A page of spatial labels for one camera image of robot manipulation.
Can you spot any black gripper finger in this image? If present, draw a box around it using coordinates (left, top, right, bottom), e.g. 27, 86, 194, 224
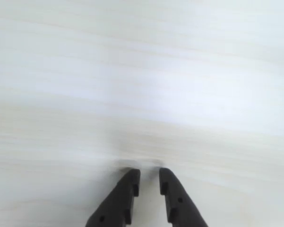
85, 168, 141, 227
158, 167, 208, 227

